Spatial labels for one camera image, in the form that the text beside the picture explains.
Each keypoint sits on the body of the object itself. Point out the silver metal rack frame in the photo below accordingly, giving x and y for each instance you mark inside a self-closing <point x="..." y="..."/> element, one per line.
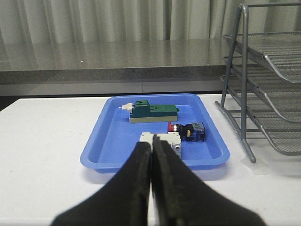
<point x="237" y="59"/>

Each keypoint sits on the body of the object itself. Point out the red emergency stop button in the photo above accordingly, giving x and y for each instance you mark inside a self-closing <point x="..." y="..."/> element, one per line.
<point x="194" y="132"/>

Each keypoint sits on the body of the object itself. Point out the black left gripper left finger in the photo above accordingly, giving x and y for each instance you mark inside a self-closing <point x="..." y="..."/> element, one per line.
<point x="123" y="201"/>

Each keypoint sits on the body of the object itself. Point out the white circuit breaker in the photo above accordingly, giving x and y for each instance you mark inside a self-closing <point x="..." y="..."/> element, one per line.
<point x="173" y="138"/>

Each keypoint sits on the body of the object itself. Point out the silver mesh tray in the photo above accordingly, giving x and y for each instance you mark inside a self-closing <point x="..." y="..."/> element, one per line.
<point x="268" y="96"/>
<point x="279" y="52"/>
<point x="284" y="137"/>

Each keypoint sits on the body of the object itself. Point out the blue plastic tray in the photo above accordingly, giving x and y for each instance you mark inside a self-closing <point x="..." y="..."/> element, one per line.
<point x="113" y="138"/>

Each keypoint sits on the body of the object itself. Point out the green limit switch module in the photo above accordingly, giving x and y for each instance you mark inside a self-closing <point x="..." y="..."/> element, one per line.
<point x="142" y="112"/>

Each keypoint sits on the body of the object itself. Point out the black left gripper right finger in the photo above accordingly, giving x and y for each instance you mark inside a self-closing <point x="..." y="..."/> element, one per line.
<point x="183" y="199"/>

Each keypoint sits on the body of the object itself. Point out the grey stone counter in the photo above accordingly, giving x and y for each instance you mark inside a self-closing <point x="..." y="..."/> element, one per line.
<point x="112" y="61"/>

